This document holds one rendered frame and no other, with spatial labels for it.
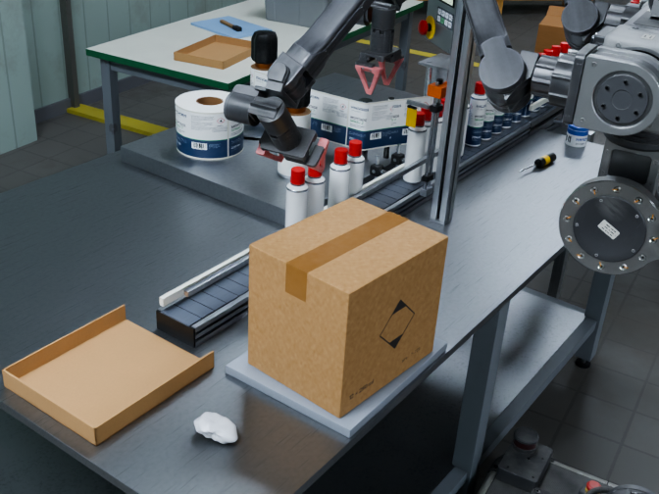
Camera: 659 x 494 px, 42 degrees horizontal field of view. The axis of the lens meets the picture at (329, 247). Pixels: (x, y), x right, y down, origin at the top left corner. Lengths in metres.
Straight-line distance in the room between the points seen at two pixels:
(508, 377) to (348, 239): 1.34
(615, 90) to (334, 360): 0.65
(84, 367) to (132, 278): 0.35
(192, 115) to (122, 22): 3.32
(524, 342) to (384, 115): 0.97
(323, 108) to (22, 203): 0.89
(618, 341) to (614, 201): 1.87
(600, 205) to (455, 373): 1.20
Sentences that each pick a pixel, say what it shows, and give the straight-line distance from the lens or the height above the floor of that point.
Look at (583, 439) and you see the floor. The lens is 3.02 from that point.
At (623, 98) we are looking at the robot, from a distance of 1.46.
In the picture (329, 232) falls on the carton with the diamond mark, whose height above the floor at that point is 1.12.
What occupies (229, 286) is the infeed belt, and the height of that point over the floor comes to 0.88.
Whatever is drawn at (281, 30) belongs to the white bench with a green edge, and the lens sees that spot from 4.24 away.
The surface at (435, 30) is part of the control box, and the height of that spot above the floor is 1.33.
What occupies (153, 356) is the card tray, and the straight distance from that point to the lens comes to 1.77.
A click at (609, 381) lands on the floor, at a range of 3.32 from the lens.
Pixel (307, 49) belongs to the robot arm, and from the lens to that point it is 1.64.
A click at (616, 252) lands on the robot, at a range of 1.77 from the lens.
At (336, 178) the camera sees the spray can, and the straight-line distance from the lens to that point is 2.09.
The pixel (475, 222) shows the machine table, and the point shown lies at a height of 0.83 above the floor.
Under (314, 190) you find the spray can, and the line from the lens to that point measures 2.01.
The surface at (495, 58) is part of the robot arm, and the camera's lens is 1.49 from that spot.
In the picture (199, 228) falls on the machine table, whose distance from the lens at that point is 2.24.
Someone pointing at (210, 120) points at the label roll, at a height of 1.00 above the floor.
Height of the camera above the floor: 1.87
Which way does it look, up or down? 29 degrees down
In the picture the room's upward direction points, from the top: 4 degrees clockwise
